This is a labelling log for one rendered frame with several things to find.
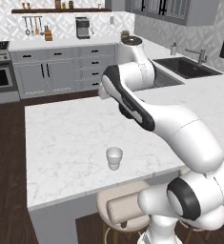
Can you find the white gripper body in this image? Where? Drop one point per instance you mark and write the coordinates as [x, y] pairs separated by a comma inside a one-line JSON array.
[[103, 92]]

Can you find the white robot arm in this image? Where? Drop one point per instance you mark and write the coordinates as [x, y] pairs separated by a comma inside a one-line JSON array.
[[193, 149]]

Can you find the clear glass cup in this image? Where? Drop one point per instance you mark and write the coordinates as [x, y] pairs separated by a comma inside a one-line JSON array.
[[114, 158]]

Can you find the grey base cupboard run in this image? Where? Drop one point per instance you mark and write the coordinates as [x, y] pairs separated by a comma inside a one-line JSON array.
[[62, 71]]

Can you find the brown basket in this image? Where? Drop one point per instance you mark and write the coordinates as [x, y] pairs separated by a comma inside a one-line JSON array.
[[124, 32]]

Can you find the black steel coffee machine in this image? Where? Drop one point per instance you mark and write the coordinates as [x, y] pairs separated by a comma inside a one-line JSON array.
[[83, 28]]

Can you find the wooden knife block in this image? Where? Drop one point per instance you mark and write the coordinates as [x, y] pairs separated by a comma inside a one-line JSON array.
[[48, 35]]

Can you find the white soap dispenser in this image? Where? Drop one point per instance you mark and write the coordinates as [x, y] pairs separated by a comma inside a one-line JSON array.
[[173, 50]]

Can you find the black sink basin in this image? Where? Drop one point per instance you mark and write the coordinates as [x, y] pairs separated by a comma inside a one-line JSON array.
[[188, 67]]

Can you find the hanging wooden spatula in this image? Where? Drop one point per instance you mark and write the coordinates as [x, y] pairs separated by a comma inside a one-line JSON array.
[[36, 30]]

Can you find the small brown jar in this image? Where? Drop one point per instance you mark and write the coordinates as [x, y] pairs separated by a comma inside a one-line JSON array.
[[71, 4]]

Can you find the hanging steel spoon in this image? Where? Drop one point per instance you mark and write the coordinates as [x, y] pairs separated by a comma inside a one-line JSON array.
[[32, 30]]

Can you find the small yellow jar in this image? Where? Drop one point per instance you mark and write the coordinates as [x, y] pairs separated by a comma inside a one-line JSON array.
[[64, 5]]

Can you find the hanging steel ladle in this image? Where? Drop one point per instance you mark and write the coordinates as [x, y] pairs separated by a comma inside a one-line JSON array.
[[27, 31]]

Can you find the steel tap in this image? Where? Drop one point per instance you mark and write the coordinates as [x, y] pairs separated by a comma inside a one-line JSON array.
[[200, 57]]

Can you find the steel oven with hob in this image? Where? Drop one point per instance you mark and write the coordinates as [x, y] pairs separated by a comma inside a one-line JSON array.
[[0, 76]]

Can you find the white wall socket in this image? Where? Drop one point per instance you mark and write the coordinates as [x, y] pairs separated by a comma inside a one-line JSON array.
[[112, 20]]

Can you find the dark wooden wall shelf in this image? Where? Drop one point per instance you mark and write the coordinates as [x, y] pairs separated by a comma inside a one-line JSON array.
[[59, 10]]

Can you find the black tool rail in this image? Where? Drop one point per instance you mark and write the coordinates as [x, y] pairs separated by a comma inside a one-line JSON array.
[[32, 16]]

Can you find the grey glazed wall cupboards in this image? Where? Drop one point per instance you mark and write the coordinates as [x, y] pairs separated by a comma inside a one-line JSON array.
[[177, 11]]

